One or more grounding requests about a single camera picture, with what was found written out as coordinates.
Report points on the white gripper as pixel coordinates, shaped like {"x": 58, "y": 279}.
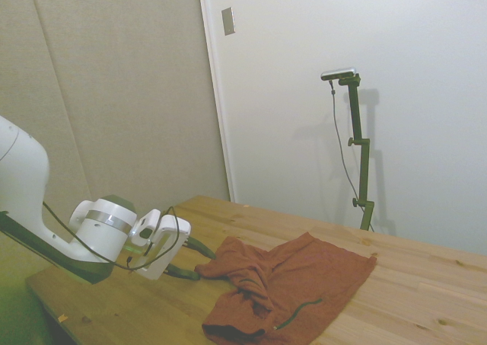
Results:
{"x": 158, "y": 267}

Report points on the rust red shorts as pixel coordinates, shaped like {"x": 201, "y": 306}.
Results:
{"x": 304, "y": 276}

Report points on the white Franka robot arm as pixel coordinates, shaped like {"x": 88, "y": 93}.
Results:
{"x": 23, "y": 177}

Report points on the white wall corner trim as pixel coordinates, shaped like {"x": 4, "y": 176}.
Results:
{"x": 217, "y": 93}

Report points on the dark jointed camera stand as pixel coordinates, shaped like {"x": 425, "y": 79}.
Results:
{"x": 357, "y": 120}

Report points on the silver bar camera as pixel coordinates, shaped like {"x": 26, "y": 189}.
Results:
{"x": 338, "y": 73}

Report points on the silver wall plate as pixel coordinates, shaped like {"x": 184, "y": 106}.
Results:
{"x": 229, "y": 21}

